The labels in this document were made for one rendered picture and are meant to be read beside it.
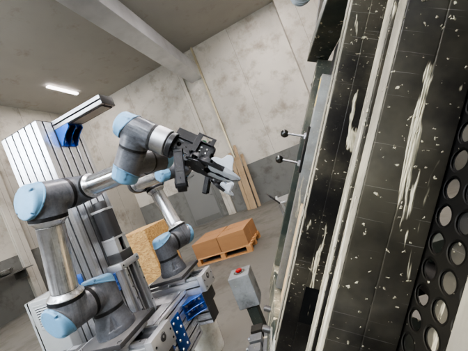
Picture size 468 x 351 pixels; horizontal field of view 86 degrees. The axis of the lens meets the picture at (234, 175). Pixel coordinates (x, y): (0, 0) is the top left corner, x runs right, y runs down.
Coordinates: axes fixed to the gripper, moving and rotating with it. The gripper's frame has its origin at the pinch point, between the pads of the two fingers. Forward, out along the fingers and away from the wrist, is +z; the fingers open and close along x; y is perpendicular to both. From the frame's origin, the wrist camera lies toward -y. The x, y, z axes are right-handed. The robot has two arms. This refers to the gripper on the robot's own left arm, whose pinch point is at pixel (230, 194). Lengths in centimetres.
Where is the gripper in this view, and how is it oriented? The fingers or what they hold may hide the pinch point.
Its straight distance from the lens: 132.8
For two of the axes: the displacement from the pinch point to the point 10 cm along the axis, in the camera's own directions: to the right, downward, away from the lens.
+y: 6.1, -7.4, -2.6
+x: 2.7, -1.2, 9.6
